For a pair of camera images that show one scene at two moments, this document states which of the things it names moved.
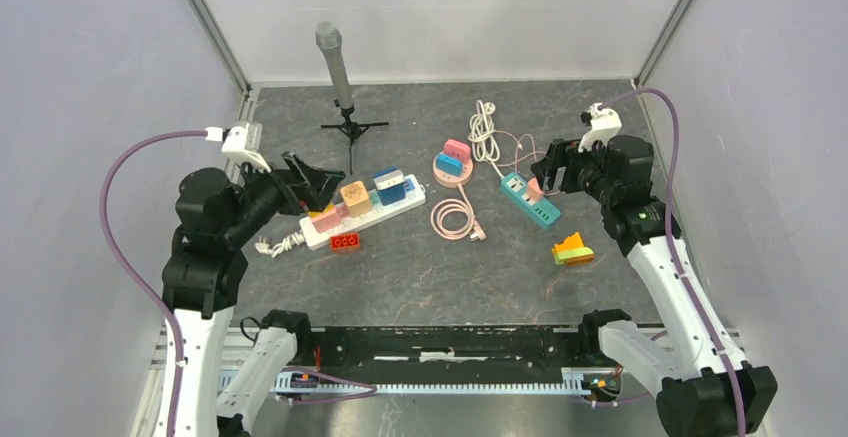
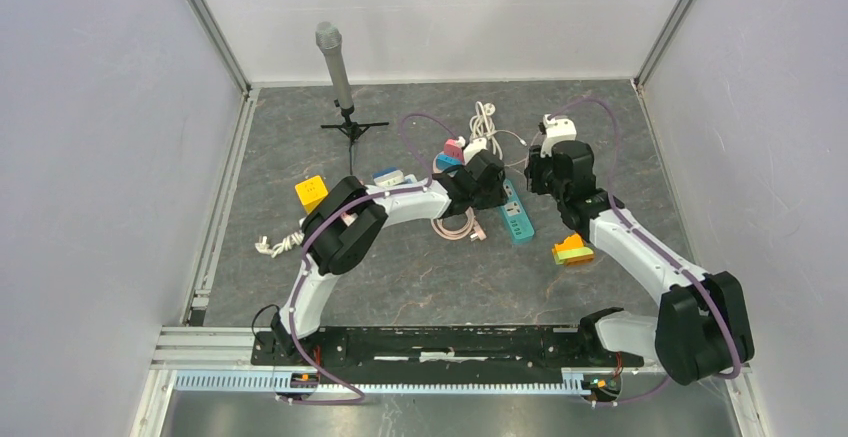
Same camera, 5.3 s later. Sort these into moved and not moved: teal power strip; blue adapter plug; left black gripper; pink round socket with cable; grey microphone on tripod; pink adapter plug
Moved: left black gripper; teal power strip
Not moved: pink round socket with cable; grey microphone on tripod; blue adapter plug; pink adapter plug
